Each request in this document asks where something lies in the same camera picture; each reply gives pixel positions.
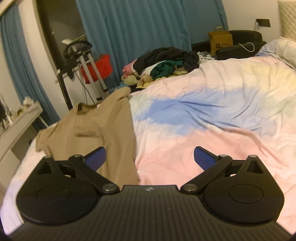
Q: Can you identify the tan t-shirt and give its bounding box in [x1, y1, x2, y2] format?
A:
[35, 87, 139, 188]

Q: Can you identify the pile of dark clothes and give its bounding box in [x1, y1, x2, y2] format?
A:
[121, 47, 200, 89]

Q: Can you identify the white dresser desk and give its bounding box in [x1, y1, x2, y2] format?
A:
[1, 101, 43, 190]

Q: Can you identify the red fabric basket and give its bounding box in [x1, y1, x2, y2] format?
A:
[87, 54, 113, 82]

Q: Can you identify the garment steamer stand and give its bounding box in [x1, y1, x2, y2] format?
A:
[61, 39, 110, 102]

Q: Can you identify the black bedside seat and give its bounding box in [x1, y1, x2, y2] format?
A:
[191, 29, 267, 60]

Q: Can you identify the brown paper bag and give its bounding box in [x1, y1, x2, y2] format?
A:
[208, 26, 233, 56]

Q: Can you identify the pastel pillow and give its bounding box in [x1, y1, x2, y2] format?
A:
[255, 37, 296, 70]

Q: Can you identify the blue curtain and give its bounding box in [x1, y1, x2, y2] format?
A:
[76, 0, 228, 89]
[1, 4, 60, 124]

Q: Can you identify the left blue curtain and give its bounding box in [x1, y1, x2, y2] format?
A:
[1, 4, 60, 124]

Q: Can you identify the quilted beige headboard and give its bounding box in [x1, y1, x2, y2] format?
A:
[277, 1, 296, 40]

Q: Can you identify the white charging cable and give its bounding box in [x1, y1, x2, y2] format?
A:
[239, 42, 255, 53]

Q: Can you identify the wall power socket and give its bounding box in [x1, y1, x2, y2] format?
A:
[256, 19, 271, 28]

